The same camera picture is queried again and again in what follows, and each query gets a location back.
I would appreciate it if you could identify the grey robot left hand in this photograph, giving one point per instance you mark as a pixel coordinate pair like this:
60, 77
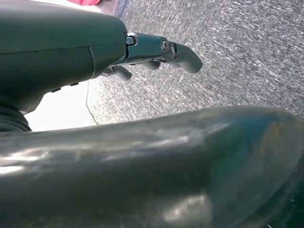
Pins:
59, 47

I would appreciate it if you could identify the grey robot body shell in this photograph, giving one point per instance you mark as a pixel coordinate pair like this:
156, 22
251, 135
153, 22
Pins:
142, 173

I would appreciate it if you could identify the person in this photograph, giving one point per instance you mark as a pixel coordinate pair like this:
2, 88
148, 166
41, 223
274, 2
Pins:
85, 2

